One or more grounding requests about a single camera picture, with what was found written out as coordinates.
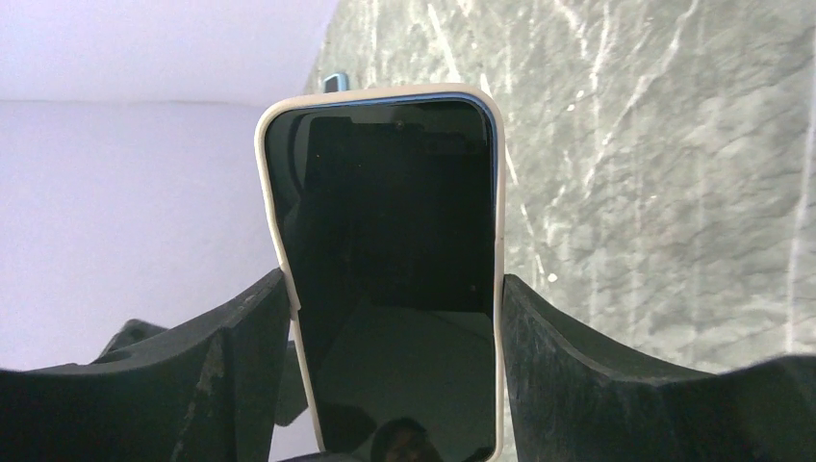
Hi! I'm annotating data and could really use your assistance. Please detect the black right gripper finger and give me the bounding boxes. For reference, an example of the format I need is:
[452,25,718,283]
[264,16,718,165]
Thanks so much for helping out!
[501,274,815,461]

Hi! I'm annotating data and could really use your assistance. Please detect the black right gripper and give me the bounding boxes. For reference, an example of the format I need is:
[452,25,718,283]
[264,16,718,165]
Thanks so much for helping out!
[1,270,307,461]

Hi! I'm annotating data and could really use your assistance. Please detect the phone in light blue case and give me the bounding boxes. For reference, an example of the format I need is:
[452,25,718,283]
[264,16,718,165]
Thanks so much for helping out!
[322,72,350,93]

